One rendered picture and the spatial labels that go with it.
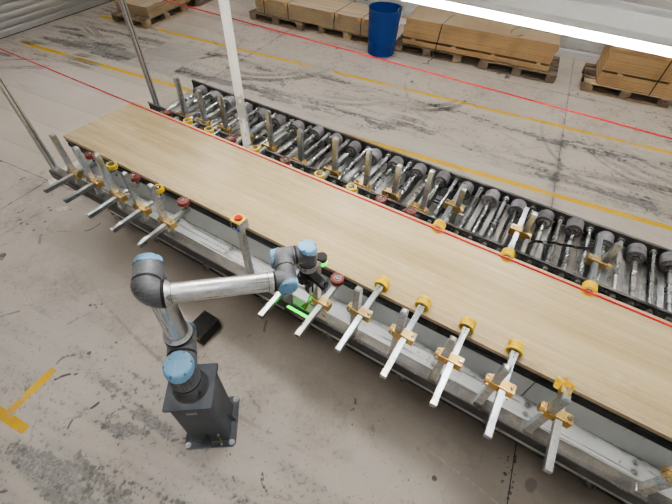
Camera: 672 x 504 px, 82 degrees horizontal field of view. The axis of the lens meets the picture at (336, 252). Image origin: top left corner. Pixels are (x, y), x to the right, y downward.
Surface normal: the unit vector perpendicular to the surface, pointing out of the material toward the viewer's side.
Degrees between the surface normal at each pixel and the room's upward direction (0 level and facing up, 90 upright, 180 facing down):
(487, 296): 0
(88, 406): 0
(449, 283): 0
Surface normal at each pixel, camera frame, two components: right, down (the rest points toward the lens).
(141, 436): 0.03, -0.66
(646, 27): -0.44, 0.22
